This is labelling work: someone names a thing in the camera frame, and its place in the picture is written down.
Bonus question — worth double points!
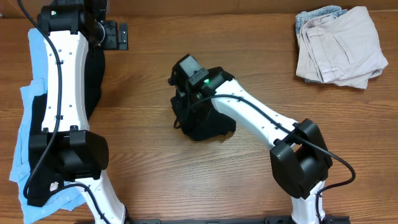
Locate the black t-shirt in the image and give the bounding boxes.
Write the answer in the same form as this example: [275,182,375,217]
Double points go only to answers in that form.
[170,93,236,141]

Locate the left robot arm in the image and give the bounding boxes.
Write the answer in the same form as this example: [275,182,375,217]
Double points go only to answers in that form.
[22,1,130,223]

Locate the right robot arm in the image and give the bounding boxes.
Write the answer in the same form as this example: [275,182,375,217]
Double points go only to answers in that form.
[168,54,333,223]

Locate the light blue shirt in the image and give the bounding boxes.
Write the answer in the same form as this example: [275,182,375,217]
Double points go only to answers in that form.
[9,28,86,223]

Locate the folded denim garment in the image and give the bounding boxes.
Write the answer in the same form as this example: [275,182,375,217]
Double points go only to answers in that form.
[295,5,348,39]

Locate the beige folded shorts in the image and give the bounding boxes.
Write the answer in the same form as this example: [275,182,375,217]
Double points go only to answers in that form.
[296,6,388,89]

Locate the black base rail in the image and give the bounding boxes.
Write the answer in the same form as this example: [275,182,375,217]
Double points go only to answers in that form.
[74,215,351,224]

